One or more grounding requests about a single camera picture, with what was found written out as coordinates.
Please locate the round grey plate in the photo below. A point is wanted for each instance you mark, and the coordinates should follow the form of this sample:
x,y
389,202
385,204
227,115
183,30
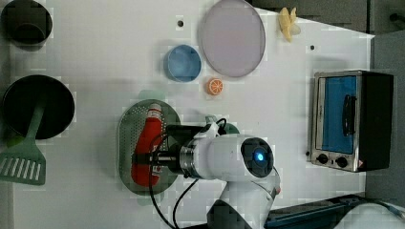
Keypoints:
x,y
233,38

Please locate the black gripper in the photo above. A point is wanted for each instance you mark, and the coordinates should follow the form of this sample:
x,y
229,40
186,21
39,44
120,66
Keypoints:
x,y
173,139

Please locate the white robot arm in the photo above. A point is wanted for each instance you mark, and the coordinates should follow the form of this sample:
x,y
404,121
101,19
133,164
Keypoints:
x,y
245,164

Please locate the green small bowl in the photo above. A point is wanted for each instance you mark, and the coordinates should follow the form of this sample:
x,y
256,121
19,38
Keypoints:
x,y
224,128

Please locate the blue round cup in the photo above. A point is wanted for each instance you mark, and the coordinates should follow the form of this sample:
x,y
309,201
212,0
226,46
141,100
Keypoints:
x,y
182,63

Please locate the green slotted spatula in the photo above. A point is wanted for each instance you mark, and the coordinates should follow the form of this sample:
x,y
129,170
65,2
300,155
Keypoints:
x,y
24,163

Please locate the small black pot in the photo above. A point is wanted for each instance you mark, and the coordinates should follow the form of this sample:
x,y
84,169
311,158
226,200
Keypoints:
x,y
26,22

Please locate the peeled banana toy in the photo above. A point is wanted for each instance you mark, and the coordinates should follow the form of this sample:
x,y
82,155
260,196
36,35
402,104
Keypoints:
x,y
287,21

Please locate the green oval strainer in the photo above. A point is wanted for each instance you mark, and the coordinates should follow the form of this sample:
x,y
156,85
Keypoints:
x,y
128,130

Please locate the silver toaster oven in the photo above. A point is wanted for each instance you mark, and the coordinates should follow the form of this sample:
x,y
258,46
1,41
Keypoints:
x,y
352,115

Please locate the red ketchup bottle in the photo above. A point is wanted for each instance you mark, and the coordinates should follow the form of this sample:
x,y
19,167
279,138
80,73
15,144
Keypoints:
x,y
141,173

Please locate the orange slice toy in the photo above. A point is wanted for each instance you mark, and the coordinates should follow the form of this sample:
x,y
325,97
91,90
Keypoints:
x,y
214,86

